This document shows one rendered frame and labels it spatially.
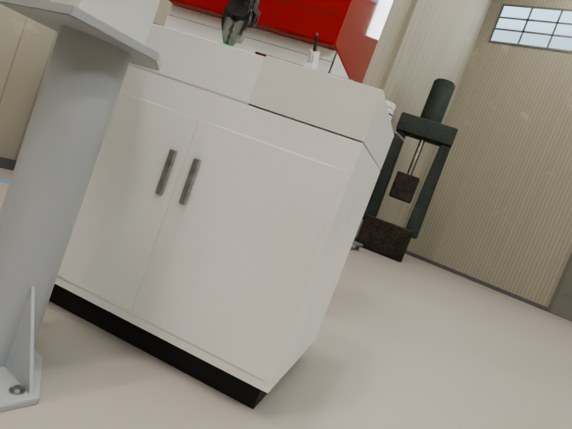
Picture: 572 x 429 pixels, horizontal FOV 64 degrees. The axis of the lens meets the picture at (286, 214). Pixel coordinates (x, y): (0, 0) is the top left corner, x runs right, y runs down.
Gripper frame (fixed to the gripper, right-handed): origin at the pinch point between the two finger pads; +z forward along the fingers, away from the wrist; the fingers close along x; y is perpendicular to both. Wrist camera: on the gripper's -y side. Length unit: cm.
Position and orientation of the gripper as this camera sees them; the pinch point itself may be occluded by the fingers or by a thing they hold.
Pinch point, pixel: (226, 43)
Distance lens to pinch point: 148.6
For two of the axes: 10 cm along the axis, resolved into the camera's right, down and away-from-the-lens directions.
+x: -9.0, -3.5, 2.6
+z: -3.5, 9.3, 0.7
